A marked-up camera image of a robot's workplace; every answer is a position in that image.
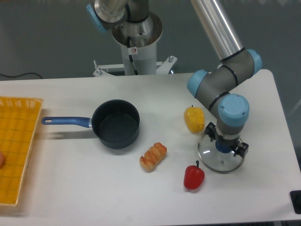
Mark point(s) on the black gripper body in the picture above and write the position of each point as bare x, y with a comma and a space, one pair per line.
223, 139

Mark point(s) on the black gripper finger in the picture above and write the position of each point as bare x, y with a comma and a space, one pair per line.
210, 130
239, 148

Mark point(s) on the glass lid blue knob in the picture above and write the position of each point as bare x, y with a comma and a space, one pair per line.
215, 160

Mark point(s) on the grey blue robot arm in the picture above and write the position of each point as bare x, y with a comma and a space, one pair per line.
211, 89

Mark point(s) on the yellow bell pepper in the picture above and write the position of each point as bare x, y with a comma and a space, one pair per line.
194, 119

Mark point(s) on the red bell pepper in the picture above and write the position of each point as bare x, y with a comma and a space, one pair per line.
193, 176

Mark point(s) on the toy bread loaf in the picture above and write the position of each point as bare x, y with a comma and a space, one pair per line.
152, 158

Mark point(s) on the black table corner device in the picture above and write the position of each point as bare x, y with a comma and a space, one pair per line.
296, 200

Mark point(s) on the yellow woven basket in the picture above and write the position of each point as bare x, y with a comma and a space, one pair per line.
19, 117

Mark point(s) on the dark saucepan blue handle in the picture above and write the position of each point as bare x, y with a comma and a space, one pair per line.
115, 122

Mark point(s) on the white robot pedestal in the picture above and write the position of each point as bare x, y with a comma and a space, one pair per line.
138, 45

